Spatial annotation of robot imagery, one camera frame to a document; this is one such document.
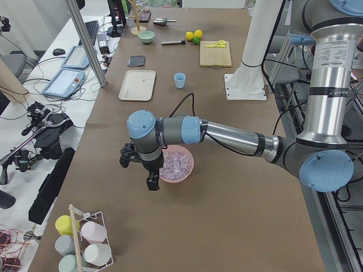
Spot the mint green bowl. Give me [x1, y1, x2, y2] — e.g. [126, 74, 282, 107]
[138, 30, 155, 44]

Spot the grey folded cloth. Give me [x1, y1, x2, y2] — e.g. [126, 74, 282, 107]
[128, 55, 146, 67]

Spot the light blue cup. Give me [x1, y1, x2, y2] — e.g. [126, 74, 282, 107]
[174, 73, 186, 89]

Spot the pink bowl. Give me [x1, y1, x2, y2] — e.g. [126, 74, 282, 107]
[159, 145, 194, 183]

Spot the black long bar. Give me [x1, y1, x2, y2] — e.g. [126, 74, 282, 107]
[28, 147, 75, 225]

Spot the steel muddler black tip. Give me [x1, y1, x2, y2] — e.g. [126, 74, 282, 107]
[161, 40, 186, 46]

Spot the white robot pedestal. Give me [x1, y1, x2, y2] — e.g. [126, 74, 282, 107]
[225, 0, 284, 101]

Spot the mint cup in rack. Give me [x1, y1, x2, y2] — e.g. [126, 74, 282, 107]
[58, 254, 78, 272]

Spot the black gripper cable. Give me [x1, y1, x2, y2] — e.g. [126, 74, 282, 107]
[169, 92, 196, 118]

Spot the yellow cup in rack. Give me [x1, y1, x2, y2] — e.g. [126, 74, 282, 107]
[55, 215, 73, 236]

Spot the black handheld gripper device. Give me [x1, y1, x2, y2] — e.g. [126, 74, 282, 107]
[1, 101, 74, 185]

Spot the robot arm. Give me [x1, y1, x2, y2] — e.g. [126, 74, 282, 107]
[115, 8, 298, 201]

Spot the green lime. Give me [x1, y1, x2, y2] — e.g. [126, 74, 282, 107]
[192, 37, 200, 45]

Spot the yellow lemon lower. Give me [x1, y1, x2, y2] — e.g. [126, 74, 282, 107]
[185, 31, 194, 41]

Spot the teach pendant near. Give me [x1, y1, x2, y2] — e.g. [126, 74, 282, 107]
[41, 69, 85, 98]

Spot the wooden mug tree stand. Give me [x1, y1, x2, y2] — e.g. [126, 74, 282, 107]
[128, 0, 147, 36]

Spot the white wire cup rack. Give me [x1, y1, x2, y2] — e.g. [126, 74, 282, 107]
[69, 204, 114, 271]

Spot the cream rabbit tray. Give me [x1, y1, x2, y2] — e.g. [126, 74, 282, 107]
[119, 70, 156, 102]

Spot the yellow plastic knife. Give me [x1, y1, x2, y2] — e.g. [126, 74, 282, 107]
[204, 44, 226, 48]

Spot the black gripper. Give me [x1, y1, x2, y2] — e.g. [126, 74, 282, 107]
[119, 143, 164, 191]

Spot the yellow lemon upper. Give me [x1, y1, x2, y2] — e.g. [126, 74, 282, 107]
[193, 29, 203, 39]

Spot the teach pendant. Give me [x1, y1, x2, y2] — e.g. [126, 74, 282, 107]
[61, 46, 90, 70]
[41, 69, 85, 98]

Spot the pink cup in rack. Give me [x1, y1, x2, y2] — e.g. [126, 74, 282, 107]
[81, 222, 107, 244]

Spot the black computer mouse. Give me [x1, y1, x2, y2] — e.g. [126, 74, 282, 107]
[52, 48, 66, 56]

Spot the yellow lemon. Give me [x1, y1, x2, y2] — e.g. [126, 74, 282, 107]
[193, 29, 203, 39]
[185, 31, 194, 41]

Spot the teach pendant far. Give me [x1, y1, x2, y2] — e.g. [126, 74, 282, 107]
[61, 46, 90, 70]

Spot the black frame tray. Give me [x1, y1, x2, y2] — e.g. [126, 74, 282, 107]
[138, 11, 151, 23]

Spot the black keyboard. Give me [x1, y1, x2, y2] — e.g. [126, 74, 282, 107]
[85, 20, 99, 45]

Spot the bamboo cutting board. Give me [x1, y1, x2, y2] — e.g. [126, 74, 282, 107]
[200, 41, 232, 68]

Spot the steel ice scoop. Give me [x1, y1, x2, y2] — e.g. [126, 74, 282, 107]
[153, 18, 177, 26]

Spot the white cup in rack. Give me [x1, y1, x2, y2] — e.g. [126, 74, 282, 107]
[83, 244, 112, 266]

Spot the pile of clear ice cubes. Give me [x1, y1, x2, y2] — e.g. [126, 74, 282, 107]
[160, 151, 193, 182]

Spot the aluminium frame post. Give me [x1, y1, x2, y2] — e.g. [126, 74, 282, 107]
[65, 0, 107, 87]

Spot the grey cup in rack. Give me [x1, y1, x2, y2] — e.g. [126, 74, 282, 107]
[54, 235, 75, 257]

